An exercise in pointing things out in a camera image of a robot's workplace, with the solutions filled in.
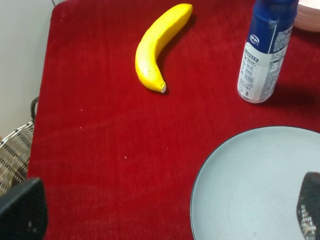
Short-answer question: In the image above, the blue white yogurt bottle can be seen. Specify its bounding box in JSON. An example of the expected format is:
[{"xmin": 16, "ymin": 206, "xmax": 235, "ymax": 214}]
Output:
[{"xmin": 237, "ymin": 0, "xmax": 299, "ymax": 104}]

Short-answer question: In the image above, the yellow banana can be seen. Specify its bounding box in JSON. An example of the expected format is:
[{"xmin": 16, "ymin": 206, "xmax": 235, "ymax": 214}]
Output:
[{"xmin": 134, "ymin": 3, "xmax": 193, "ymax": 94}]

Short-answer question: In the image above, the woven basket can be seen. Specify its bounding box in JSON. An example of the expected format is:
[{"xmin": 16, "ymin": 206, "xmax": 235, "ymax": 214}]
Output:
[{"xmin": 0, "ymin": 97, "xmax": 39, "ymax": 196}]

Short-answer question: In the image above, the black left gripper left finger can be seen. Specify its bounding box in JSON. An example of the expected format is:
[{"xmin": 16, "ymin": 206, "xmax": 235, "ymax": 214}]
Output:
[{"xmin": 0, "ymin": 177, "xmax": 48, "ymax": 240}]

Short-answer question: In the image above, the grey round plate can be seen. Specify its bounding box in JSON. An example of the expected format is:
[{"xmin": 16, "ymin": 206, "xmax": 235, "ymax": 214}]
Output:
[{"xmin": 190, "ymin": 126, "xmax": 320, "ymax": 240}]

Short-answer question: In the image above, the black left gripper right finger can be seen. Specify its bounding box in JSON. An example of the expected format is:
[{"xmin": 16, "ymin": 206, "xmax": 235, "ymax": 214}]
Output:
[{"xmin": 296, "ymin": 172, "xmax": 320, "ymax": 240}]

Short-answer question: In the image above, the red velvet tablecloth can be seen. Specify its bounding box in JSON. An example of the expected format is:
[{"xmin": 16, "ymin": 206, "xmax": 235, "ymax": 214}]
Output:
[{"xmin": 28, "ymin": 0, "xmax": 320, "ymax": 240}]

